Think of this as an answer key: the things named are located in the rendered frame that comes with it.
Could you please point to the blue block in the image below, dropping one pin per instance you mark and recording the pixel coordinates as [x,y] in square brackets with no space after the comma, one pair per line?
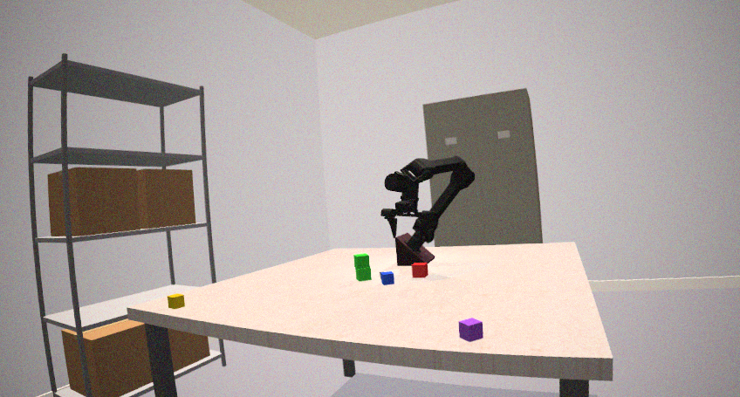
[387,278]

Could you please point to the green block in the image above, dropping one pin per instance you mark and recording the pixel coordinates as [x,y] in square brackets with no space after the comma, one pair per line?
[361,261]
[363,274]

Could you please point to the yellow cube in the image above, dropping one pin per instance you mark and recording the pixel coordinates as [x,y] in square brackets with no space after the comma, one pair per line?
[176,301]

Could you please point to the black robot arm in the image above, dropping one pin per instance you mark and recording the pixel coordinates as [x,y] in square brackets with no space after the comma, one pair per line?
[425,169]

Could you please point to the red block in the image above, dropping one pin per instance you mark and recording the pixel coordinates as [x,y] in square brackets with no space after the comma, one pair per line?
[419,270]

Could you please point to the small purple block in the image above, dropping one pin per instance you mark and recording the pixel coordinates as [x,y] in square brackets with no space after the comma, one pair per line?
[470,329]

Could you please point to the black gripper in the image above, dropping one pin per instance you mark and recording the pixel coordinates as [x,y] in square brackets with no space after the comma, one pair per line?
[427,216]

